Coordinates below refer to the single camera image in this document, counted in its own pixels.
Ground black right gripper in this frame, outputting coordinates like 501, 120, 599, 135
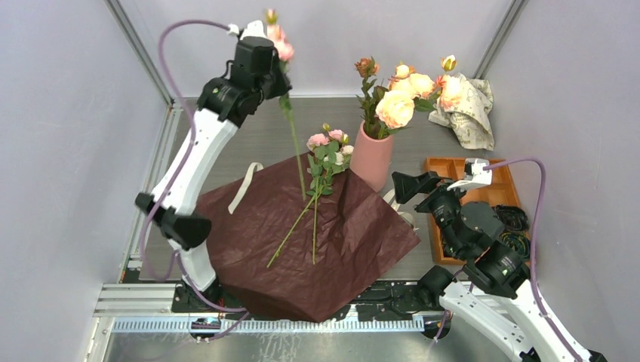
390, 168, 473, 254

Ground cream printed ribbon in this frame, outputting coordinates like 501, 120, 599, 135
383, 189, 417, 231

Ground pink rose stem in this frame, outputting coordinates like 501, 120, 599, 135
265, 8, 306, 201

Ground pink white rose stems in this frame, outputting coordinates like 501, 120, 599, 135
266, 123, 354, 268

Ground peach double rose stem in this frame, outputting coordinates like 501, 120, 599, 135
374, 63, 435, 140

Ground green leafy stem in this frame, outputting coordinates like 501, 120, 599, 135
354, 57, 380, 140

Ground dark red wrapping paper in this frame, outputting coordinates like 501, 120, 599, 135
195, 155, 420, 322

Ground short cream ribbon strip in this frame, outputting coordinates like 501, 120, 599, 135
227, 162, 263, 214

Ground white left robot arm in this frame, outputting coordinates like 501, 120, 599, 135
135, 35, 291, 311

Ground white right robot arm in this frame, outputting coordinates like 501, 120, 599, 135
392, 160, 606, 361

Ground pink cylindrical vase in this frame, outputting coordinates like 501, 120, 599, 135
350, 121, 394, 192

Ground rolled dark tie, green pattern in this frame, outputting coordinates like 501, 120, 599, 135
440, 234, 454, 258

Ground orange wooden compartment tray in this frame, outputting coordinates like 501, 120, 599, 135
423, 157, 521, 266

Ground rolled dark patterned tie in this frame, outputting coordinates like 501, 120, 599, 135
493, 204, 530, 233

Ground rolled dark tie, yellow pattern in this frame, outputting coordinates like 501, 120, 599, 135
500, 231, 531, 260

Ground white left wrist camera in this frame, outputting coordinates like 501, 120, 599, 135
227, 20, 267, 41

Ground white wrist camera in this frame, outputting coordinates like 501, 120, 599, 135
227, 20, 267, 41
447, 158, 493, 192

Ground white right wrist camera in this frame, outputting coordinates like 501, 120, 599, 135
447, 158, 493, 192

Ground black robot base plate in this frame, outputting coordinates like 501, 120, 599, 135
171, 281, 444, 321

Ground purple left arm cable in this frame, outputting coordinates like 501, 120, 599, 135
137, 19, 251, 342

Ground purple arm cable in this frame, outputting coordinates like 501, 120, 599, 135
137, 19, 251, 342
429, 158, 586, 362

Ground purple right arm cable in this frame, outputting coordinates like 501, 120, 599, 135
429, 158, 586, 362

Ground aluminium frame rail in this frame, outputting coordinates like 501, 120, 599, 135
94, 284, 444, 338

